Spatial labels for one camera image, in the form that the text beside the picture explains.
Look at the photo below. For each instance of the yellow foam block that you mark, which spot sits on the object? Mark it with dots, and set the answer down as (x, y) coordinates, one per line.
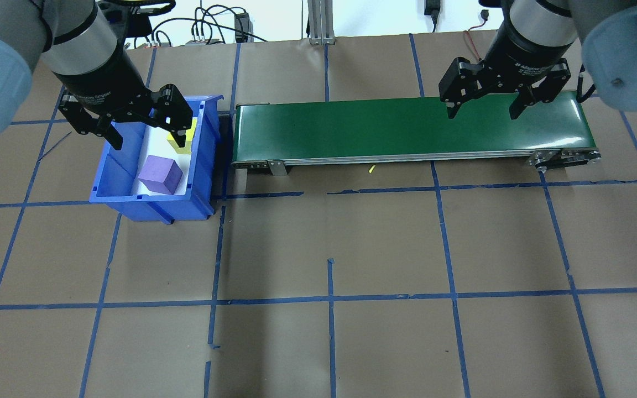
(183, 138)

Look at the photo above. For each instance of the purple foam block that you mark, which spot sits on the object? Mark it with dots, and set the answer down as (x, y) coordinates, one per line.
(159, 176)

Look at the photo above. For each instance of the black hanging plug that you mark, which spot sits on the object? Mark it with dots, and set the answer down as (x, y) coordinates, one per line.
(432, 10)

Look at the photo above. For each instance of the blue plastic storage bin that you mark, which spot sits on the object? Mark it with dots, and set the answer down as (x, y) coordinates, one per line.
(125, 207)

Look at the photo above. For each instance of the green belt conveyor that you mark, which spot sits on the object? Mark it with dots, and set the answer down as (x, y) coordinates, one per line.
(379, 130)

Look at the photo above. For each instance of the black power adapter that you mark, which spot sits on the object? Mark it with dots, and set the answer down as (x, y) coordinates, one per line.
(241, 26)

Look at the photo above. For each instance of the aluminium frame post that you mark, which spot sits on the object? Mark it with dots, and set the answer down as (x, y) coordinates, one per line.
(321, 22)

